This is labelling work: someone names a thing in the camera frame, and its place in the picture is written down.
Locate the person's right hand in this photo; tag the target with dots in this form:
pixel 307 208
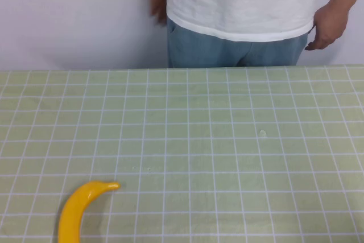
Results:
pixel 158 4

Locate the person's left hand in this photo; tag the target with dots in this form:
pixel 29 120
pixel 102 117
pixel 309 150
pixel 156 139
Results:
pixel 330 26

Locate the yellow plastic banana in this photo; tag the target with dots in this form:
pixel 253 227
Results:
pixel 74 206

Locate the light blue jeans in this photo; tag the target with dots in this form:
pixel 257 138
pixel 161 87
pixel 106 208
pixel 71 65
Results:
pixel 204 49

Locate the white t-shirt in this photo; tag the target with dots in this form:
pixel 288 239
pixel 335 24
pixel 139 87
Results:
pixel 236 6

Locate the green white grid tablecloth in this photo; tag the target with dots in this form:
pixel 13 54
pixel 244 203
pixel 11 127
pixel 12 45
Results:
pixel 199 140

